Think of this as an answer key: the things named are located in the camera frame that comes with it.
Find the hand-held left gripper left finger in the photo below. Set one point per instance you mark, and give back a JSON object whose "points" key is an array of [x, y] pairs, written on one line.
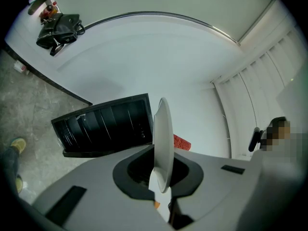
{"points": [[158, 208]]}

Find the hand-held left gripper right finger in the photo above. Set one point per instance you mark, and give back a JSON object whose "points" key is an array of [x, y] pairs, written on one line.
{"points": [[179, 216]]}

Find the white plate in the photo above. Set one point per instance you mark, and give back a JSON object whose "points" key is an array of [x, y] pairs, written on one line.
{"points": [[163, 138]]}

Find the black fridge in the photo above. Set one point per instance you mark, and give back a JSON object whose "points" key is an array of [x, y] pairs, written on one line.
{"points": [[106, 126]]}

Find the person's grey shirt torso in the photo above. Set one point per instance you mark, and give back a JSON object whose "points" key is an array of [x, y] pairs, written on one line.
{"points": [[279, 182]]}

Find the yellow-green shoe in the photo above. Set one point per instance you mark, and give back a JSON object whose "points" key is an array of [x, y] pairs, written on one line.
{"points": [[19, 184], [18, 144]]}

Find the person's leg in blue jeans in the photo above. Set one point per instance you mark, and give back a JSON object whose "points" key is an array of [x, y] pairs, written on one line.
{"points": [[9, 165]]}

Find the white slatted panel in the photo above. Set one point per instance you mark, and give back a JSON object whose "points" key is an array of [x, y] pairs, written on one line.
{"points": [[260, 80]]}

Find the small white red box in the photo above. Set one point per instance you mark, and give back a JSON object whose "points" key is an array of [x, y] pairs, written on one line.
{"points": [[21, 67]]}

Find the black leather handbag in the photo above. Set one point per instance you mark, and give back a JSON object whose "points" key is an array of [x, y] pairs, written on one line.
{"points": [[59, 31]]}

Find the red orange bottle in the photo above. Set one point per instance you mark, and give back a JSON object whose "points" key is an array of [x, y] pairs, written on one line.
{"points": [[49, 11]]}

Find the dark green bottle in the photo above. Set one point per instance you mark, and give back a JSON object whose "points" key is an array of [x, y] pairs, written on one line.
{"points": [[39, 0]]}

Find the curved metal rail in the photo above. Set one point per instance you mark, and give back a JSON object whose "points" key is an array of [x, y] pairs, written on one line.
{"points": [[168, 14]]}

